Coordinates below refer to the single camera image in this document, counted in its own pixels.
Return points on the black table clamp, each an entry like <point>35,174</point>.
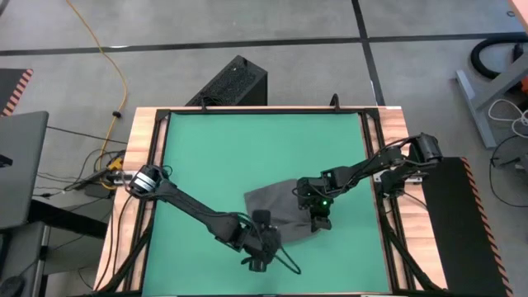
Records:
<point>203,105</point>
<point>335,102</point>

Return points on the black computer tower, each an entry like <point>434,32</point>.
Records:
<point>235,82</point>

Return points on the teal table mat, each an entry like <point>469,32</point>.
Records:
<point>227,144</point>

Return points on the large black striped floor mat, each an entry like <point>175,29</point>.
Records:
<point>453,231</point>

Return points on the grey metal desk leg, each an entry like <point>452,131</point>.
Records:
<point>475,109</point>

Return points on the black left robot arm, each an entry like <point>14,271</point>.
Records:
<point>194,208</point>

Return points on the grey terry towel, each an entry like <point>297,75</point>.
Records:
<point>276,202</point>

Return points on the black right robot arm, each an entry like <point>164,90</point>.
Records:
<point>363,167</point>

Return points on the black table frame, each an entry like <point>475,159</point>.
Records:
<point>268,111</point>

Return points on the small black striped floor mat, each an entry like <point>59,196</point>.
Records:
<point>10,86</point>

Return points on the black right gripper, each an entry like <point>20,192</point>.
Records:
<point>313,205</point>

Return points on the black power strip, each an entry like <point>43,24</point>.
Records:
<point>97,176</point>

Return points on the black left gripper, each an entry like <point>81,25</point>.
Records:
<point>262,243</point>

